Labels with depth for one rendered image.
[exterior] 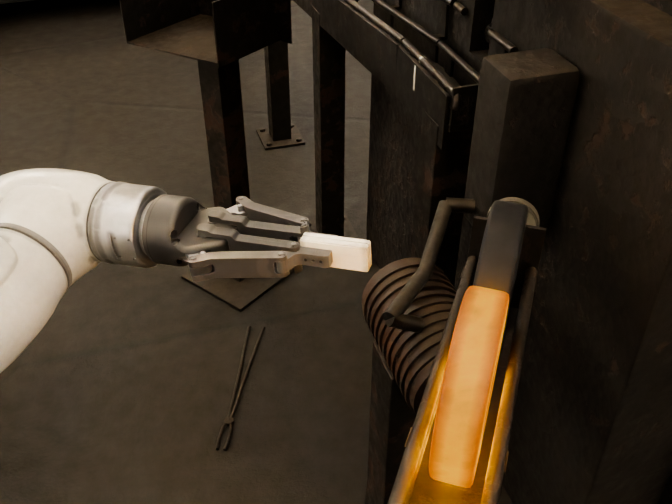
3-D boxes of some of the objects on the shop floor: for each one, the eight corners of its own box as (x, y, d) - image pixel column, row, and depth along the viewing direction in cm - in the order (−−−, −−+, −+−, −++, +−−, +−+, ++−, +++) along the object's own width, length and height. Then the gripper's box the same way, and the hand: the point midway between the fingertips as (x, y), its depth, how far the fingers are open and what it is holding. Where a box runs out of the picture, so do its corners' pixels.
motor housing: (419, 476, 137) (445, 242, 105) (470, 586, 121) (520, 349, 88) (351, 494, 134) (357, 259, 102) (395, 610, 118) (417, 372, 85)
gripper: (192, 223, 88) (388, 249, 81) (134, 292, 78) (352, 328, 71) (179, 168, 84) (385, 189, 77) (117, 233, 74) (346, 265, 67)
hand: (335, 251), depth 75 cm, fingers closed
